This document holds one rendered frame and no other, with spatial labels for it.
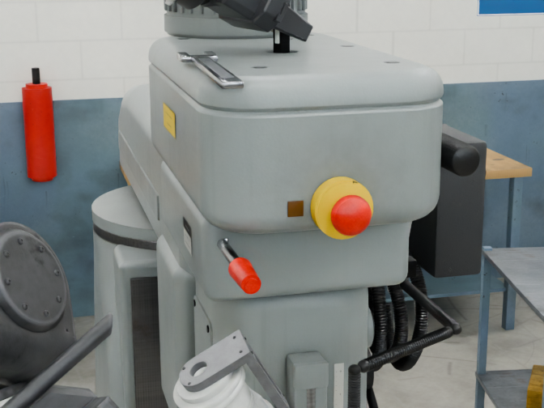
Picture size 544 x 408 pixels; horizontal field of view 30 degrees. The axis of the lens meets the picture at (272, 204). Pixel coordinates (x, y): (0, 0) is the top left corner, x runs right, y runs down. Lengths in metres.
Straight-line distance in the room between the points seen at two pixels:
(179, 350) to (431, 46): 4.60
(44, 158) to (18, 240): 4.52
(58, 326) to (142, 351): 0.86
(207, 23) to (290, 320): 0.41
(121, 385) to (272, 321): 0.58
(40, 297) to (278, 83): 0.33
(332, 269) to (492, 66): 4.93
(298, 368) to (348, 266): 0.13
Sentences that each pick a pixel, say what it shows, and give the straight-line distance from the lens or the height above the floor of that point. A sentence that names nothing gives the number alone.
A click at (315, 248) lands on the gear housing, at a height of 1.69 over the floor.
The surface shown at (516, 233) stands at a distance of 5.38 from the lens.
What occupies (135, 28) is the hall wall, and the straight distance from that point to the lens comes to 5.41.
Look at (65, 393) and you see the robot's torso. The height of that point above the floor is 1.69.
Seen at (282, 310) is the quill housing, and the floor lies 1.60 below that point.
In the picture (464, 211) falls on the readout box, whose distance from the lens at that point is 1.55.
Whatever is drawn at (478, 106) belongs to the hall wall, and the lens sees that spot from 6.01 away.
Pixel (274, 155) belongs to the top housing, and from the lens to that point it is 0.98.
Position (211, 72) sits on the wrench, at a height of 1.90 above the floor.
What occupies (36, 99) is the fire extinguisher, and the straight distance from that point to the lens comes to 5.26.
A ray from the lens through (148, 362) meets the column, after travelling 1.67.
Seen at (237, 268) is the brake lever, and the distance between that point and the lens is 0.99.
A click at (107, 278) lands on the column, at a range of 1.75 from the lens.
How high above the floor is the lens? 2.02
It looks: 15 degrees down
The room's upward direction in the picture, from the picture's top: straight up
